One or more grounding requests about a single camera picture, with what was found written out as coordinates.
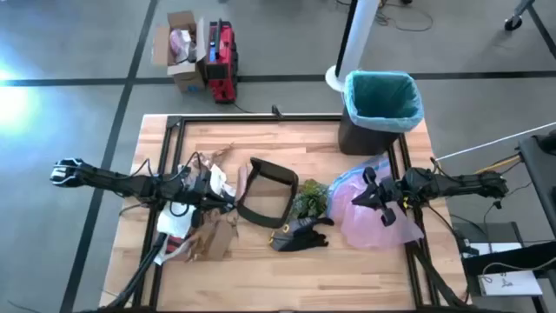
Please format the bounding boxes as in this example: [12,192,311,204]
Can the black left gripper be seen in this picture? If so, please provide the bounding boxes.
[184,167,239,216]

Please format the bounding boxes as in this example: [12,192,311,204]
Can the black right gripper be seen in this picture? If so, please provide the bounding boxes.
[351,166,412,228]

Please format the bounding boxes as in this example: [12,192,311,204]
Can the brown paper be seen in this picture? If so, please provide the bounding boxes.
[185,208,241,263]

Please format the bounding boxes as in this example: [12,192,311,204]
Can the black trash bin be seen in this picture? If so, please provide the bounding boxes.
[337,70,425,157]

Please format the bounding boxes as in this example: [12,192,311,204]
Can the blue trash bag liner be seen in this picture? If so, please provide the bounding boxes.
[342,70,425,134]

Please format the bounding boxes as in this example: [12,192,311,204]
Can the pink plastic bag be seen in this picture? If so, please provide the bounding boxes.
[326,154,426,251]

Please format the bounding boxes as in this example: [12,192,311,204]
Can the pink bag in box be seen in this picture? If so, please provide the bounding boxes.
[168,28,192,62]

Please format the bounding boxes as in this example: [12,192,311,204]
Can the green artificial succulent plant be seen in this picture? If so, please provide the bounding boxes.
[289,178,331,221]

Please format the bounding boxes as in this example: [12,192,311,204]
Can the red tool case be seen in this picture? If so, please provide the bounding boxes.
[203,17,240,104]

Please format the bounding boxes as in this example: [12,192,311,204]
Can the open cardboard box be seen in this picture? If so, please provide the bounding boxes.
[150,10,209,93]

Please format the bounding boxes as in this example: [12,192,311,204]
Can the white pole with round base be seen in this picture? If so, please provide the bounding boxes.
[324,0,381,93]

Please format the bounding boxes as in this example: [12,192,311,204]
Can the white paper sheet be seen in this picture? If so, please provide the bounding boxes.
[477,270,544,297]

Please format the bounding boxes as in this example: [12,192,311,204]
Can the black side desk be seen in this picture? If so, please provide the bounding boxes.
[460,130,556,313]

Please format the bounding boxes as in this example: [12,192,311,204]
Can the black caster wheel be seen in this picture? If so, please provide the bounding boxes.
[503,0,536,32]

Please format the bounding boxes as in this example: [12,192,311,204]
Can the yellow cable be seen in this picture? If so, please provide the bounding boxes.
[475,154,522,176]

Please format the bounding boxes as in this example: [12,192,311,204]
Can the tangled floor cables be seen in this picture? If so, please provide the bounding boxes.
[374,0,435,34]

